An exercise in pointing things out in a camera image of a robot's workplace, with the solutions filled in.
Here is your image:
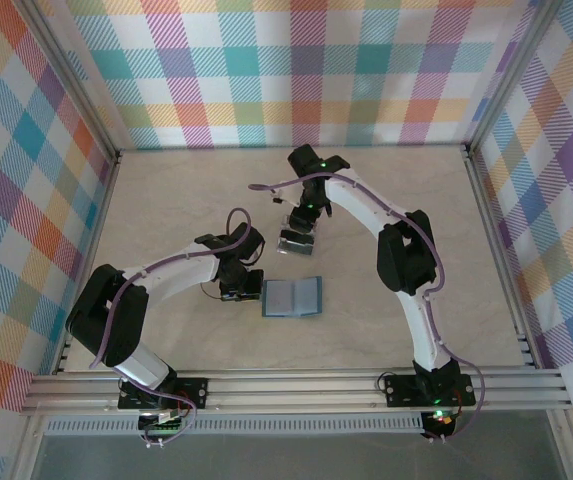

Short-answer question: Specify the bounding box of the blue card holder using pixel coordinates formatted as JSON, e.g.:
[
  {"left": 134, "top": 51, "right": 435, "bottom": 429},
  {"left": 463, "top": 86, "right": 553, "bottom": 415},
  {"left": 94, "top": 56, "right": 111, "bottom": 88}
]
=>
[{"left": 261, "top": 276, "right": 324, "bottom": 319}]

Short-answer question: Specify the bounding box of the arm base controller board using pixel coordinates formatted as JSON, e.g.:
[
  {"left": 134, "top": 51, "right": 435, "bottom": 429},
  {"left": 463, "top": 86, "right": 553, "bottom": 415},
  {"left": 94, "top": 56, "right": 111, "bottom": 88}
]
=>
[
  {"left": 423, "top": 408, "right": 460, "bottom": 436},
  {"left": 138, "top": 409, "right": 187, "bottom": 436}
]

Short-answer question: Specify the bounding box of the clear plastic card box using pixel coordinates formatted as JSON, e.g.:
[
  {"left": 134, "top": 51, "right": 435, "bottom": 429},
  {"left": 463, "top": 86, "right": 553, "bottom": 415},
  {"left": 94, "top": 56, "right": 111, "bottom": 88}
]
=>
[{"left": 275, "top": 214, "right": 318, "bottom": 258}]

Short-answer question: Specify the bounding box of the wide aluminium mounting rail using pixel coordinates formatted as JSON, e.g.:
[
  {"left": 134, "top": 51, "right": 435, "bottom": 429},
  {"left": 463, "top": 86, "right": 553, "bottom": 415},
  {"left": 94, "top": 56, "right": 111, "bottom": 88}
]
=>
[{"left": 19, "top": 368, "right": 573, "bottom": 415}]

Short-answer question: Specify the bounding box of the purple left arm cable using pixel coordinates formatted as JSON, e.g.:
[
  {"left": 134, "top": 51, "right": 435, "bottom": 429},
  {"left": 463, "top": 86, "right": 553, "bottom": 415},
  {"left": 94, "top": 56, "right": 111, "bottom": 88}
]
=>
[{"left": 88, "top": 207, "right": 253, "bottom": 449}]

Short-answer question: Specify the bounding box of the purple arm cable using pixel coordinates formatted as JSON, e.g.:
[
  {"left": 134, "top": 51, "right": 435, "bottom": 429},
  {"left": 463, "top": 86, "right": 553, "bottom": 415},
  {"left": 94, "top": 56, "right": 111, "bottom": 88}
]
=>
[
  {"left": 88, "top": 207, "right": 253, "bottom": 449},
  {"left": 247, "top": 171, "right": 487, "bottom": 445}
]

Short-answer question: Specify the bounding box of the aluminium side rail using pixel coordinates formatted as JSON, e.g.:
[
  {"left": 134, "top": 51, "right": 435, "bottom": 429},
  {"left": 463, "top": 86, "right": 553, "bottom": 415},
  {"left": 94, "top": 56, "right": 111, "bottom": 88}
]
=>
[
  {"left": 465, "top": 147, "right": 540, "bottom": 371},
  {"left": 53, "top": 149, "right": 122, "bottom": 376}
]

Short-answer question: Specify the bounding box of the grey slotted cable duct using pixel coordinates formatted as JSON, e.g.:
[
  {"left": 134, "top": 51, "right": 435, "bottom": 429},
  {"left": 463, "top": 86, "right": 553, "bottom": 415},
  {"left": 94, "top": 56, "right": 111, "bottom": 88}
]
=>
[{"left": 43, "top": 412, "right": 427, "bottom": 436}]

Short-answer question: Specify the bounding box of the aluminium corner post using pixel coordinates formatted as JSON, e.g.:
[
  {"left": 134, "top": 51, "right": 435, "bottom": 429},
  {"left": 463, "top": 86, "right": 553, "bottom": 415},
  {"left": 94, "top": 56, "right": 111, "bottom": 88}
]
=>
[
  {"left": 15, "top": 0, "right": 122, "bottom": 164},
  {"left": 465, "top": 0, "right": 567, "bottom": 154}
]

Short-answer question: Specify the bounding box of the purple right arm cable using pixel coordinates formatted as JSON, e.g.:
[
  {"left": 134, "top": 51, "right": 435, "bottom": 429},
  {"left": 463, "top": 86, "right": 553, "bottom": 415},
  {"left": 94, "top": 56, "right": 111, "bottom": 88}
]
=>
[{"left": 247, "top": 171, "right": 487, "bottom": 445}]

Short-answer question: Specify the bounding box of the aluminium frame strut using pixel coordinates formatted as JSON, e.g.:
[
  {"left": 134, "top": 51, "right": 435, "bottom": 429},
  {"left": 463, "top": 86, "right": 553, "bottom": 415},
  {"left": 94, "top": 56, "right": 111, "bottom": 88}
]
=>
[
  {"left": 545, "top": 409, "right": 573, "bottom": 480},
  {"left": 10, "top": 414, "right": 47, "bottom": 480}
]

